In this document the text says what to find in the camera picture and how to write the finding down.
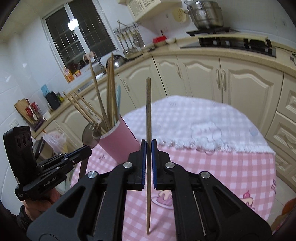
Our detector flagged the steel fork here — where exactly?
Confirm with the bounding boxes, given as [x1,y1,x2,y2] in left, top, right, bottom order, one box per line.
[79,122,102,180]

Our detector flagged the wooden chopstick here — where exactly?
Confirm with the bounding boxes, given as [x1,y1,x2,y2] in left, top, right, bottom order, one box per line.
[146,77,152,234]
[107,57,112,129]
[63,92,110,133]
[88,51,111,130]
[109,54,118,125]

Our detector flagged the kitchen faucet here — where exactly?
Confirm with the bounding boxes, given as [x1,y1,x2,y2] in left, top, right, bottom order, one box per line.
[88,51,106,74]

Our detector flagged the dark kitchen window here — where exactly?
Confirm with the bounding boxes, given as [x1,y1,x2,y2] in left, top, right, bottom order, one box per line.
[43,1,116,72]

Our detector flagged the cream lower kitchen cabinets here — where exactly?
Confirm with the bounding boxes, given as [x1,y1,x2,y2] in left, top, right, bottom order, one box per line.
[115,48,295,186]

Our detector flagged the person's left hand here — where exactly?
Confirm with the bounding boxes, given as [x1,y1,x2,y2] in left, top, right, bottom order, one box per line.
[23,188,61,221]

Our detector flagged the white plastic bag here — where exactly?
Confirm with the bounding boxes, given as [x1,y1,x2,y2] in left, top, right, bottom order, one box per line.
[43,131,68,154]

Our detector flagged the pink checkered tablecloth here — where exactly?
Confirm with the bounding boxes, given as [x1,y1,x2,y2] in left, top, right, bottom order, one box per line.
[68,142,272,240]

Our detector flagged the wooden chopstick in cup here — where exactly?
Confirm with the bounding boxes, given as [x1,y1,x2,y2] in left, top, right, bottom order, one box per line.
[63,92,110,133]
[107,57,112,129]
[88,51,111,130]

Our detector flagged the red utensil holder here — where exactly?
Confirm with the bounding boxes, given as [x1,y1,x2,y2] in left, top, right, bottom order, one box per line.
[25,100,43,125]

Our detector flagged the pink paper cup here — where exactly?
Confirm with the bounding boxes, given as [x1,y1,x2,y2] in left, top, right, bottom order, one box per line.
[99,115,140,164]

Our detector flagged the black kettle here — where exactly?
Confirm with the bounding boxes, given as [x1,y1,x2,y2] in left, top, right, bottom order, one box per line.
[45,91,61,110]

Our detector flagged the wooden cutting board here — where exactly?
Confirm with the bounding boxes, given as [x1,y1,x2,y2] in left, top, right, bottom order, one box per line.
[14,98,36,126]

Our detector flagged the orange plastic bag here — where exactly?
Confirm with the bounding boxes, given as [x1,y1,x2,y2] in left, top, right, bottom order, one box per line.
[271,198,296,233]

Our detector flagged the orange snack packet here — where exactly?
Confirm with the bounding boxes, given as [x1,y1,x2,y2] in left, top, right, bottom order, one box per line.
[63,66,74,83]

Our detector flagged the white checkered towel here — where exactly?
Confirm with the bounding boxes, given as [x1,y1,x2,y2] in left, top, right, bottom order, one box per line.
[121,95,276,155]

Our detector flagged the steel bowl by sink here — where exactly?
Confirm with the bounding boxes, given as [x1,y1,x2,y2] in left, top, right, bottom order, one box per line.
[113,55,128,69]

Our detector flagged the hanging utensil rack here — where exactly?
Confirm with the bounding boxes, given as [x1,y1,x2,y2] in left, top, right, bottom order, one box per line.
[113,20,146,60]

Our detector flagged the red box on counter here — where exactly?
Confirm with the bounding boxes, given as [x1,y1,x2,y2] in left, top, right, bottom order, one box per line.
[152,36,167,44]

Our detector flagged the white small bowl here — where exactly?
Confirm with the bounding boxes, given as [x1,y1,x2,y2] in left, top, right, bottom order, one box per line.
[165,38,177,45]

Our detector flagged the cream upper cabinet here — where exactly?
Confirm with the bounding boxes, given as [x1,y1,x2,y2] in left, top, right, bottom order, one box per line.
[117,0,182,22]

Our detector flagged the black gas stove top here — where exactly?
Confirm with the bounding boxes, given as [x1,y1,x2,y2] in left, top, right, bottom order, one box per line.
[181,37,276,58]

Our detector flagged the black induction cooker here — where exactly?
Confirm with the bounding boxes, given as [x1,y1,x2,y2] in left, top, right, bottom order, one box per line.
[186,27,230,37]

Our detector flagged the round woven trivet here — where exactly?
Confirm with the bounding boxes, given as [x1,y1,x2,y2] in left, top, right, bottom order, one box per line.
[172,8,188,23]

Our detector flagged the steel stock pot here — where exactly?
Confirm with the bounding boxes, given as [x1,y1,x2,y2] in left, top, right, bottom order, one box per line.
[184,1,224,30]

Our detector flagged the light blue utensil handle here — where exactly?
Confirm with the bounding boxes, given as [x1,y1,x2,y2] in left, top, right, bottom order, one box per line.
[115,84,121,114]

